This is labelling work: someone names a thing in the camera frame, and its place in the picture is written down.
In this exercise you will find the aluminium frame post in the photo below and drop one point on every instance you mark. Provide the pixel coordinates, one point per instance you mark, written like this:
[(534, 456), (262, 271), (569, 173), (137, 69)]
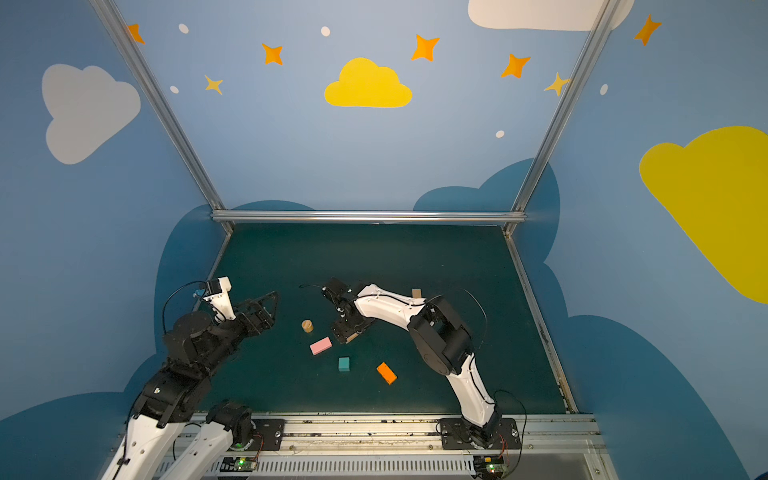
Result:
[(584, 66), (111, 18)]

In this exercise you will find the pink rectangular block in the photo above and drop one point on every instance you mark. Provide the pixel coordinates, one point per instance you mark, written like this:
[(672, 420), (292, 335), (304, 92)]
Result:
[(321, 346)]

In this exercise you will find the back aluminium frame bar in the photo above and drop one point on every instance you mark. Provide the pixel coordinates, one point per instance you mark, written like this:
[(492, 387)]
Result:
[(366, 217)]

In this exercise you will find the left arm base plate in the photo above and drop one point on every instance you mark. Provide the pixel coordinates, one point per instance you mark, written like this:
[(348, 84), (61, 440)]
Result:
[(266, 435)]

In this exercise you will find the right controller board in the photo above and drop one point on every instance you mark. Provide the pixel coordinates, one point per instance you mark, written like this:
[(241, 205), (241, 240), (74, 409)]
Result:
[(488, 468)]

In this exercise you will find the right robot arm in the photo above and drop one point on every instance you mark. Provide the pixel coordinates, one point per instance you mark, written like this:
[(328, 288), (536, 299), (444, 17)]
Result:
[(442, 338)]

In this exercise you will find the controller board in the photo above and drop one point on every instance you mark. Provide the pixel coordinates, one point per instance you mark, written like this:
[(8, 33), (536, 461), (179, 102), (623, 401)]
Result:
[(239, 465), (488, 468)]

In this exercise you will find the aluminium front rail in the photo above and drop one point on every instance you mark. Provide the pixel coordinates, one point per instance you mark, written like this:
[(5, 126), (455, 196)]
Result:
[(403, 446)]

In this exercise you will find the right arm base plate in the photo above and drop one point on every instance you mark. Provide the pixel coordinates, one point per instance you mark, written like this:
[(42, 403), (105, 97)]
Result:
[(456, 433)]

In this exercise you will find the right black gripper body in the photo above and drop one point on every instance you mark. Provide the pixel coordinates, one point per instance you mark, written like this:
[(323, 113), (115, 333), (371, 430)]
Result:
[(347, 324)]

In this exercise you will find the left controller board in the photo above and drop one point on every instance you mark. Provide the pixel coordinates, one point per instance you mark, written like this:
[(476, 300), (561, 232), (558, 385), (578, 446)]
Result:
[(239, 465)]

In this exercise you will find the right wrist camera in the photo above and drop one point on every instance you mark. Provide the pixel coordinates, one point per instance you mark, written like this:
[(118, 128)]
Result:
[(335, 290)]

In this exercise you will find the left aluminium frame post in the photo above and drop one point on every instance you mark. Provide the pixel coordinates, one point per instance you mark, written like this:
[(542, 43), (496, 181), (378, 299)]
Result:
[(111, 18)]

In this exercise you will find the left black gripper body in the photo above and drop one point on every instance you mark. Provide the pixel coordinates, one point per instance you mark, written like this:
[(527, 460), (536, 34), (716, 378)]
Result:
[(249, 315)]

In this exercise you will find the orange rectangular block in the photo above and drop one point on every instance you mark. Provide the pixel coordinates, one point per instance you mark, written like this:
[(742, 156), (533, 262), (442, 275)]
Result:
[(386, 373)]

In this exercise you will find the right aluminium frame post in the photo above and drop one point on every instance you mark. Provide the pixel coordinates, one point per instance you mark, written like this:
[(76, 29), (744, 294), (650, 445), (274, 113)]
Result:
[(584, 66)]

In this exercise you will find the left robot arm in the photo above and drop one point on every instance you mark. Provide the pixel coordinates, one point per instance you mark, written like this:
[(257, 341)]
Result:
[(197, 348)]

